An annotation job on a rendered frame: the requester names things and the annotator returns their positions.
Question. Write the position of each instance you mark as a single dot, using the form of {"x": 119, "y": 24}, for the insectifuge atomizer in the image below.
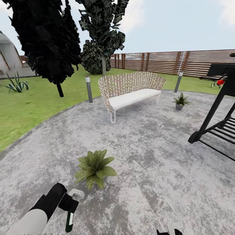
{"x": 69, "y": 222}

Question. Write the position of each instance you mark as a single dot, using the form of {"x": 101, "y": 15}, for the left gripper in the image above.
{"x": 70, "y": 206}

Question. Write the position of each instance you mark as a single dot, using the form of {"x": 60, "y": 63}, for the tree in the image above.
{"x": 97, "y": 20}
{"x": 44, "y": 37}
{"x": 74, "y": 47}

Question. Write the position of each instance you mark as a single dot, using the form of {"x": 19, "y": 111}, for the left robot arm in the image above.
{"x": 34, "y": 222}

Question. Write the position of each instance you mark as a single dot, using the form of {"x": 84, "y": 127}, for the charcoal grill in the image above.
{"x": 227, "y": 89}

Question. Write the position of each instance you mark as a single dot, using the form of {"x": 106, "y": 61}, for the garden chair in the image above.
{"x": 129, "y": 89}

